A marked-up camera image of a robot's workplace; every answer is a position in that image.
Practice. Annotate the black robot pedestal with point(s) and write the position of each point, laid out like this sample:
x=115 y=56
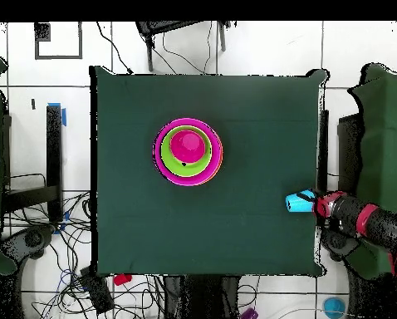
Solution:
x=364 y=299

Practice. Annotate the black floor foot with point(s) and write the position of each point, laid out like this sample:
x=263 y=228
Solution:
x=32 y=239

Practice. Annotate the black power brick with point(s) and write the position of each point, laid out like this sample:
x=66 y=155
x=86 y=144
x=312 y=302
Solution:
x=97 y=294

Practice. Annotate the black stand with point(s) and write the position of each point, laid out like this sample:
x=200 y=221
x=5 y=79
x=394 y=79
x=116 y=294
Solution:
x=201 y=299

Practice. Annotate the black box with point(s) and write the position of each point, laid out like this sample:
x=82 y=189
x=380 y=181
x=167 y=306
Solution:
x=348 y=149

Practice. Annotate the small red plastic bowl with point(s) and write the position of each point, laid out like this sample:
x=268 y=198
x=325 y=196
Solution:
x=188 y=146

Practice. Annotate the black metal frame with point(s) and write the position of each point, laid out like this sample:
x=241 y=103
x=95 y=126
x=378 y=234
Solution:
x=54 y=149

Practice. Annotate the orange plastic bowl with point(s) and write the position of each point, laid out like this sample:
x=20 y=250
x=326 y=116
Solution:
x=221 y=159

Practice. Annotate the dark green tablecloth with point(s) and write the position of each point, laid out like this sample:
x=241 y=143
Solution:
x=251 y=133

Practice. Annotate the large pink plastic bowl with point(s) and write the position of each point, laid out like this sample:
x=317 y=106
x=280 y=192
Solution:
x=185 y=181

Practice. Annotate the black upright bar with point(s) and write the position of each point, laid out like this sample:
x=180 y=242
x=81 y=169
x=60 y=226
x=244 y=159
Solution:
x=323 y=149

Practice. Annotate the blue bowl on floor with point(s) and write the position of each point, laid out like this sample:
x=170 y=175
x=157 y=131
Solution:
x=334 y=307

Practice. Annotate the small purple floor object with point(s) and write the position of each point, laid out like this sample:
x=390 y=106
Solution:
x=250 y=314

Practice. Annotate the black stool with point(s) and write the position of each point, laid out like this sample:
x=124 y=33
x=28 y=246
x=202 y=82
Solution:
x=149 y=53

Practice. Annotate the blue plastic cup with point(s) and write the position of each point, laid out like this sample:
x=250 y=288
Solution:
x=296 y=206

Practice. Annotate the grey floor base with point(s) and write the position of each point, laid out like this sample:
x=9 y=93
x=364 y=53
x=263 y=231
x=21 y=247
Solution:
x=338 y=244

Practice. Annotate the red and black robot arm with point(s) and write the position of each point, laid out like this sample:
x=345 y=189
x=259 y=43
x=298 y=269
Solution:
x=378 y=226

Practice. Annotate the blue tape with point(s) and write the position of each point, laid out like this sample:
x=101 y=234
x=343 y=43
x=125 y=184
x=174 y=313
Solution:
x=64 y=116

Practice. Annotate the small red floor object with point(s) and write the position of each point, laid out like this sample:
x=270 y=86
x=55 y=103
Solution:
x=122 y=279

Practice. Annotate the green plastic bowl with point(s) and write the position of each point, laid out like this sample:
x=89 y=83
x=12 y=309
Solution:
x=188 y=170

